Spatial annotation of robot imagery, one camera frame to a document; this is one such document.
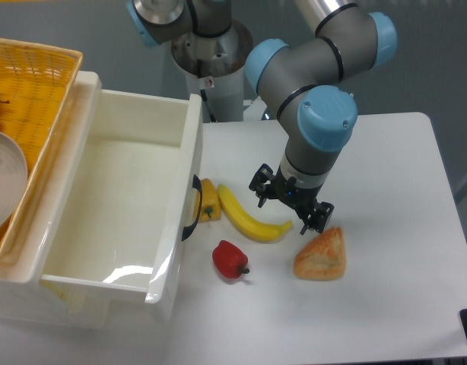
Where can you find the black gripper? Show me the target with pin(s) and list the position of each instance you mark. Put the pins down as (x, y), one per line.
(267, 185)

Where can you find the red bell pepper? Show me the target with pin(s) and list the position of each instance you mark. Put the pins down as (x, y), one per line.
(229, 260)

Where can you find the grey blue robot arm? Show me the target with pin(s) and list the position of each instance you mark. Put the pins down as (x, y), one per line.
(299, 85)

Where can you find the yellow bell pepper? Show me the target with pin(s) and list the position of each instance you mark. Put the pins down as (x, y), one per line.
(210, 206)

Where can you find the yellow banana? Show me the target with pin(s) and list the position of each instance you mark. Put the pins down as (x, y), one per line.
(250, 227)

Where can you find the golden triangular pastry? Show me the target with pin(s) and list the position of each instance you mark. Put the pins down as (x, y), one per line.
(323, 258)

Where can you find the white open drawer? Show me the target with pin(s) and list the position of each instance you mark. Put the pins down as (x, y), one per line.
(120, 232)

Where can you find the yellow woven basket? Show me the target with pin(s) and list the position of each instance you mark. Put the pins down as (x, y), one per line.
(35, 81)

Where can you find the grey plate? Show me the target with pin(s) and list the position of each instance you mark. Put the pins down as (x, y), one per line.
(13, 176)

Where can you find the white drawer cabinet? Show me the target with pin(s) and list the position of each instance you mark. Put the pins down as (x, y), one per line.
(24, 293)

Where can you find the black drawer handle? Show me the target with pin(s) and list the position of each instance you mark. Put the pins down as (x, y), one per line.
(192, 210)

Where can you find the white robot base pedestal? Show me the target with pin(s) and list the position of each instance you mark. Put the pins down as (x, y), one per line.
(214, 69)

